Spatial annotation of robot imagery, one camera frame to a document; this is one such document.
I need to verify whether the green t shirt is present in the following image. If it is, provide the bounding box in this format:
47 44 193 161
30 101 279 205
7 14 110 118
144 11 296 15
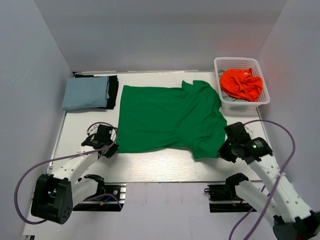
117 80 227 160

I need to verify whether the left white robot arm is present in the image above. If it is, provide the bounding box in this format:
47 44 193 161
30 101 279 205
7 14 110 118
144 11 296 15
30 122 119 225

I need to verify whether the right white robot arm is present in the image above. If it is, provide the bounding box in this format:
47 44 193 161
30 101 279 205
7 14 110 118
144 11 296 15
218 122 320 240

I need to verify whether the grey garment in basket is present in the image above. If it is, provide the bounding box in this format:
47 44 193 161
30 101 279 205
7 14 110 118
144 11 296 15
217 69 247 102

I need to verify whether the folded light blue t shirt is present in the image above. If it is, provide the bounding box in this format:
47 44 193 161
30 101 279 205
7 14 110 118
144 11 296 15
62 76 110 111

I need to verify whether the folded black t shirt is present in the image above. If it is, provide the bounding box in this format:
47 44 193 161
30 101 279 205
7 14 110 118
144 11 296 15
74 74 119 110

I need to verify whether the white plastic basket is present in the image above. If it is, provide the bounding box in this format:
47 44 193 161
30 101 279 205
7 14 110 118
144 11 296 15
214 57 270 110

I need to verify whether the orange t shirt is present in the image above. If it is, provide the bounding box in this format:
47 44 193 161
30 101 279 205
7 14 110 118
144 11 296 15
219 68 263 102

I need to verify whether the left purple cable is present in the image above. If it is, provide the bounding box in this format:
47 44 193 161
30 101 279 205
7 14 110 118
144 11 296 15
13 121 123 225

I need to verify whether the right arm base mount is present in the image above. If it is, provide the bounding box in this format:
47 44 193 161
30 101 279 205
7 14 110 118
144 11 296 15
203 173 252 213

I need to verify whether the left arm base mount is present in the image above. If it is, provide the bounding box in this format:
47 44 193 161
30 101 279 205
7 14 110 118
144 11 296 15
73 183 127 213

